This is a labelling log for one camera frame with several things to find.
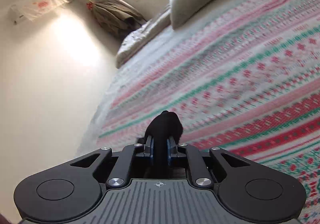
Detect black pants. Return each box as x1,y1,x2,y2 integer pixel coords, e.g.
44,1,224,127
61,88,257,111
136,111,183,179

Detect grey bed sheet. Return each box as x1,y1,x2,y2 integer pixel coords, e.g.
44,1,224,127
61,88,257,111
75,0,181,154

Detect red green patterned blanket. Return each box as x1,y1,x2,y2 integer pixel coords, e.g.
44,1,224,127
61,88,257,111
96,0,320,224

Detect crumpled beige duvet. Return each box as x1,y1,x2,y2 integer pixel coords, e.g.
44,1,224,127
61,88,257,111
116,4,171,69

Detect hanging khaki jacket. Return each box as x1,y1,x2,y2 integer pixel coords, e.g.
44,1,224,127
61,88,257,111
86,2,146,40

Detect covered wall air conditioner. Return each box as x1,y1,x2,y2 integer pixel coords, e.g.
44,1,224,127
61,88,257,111
8,0,68,25

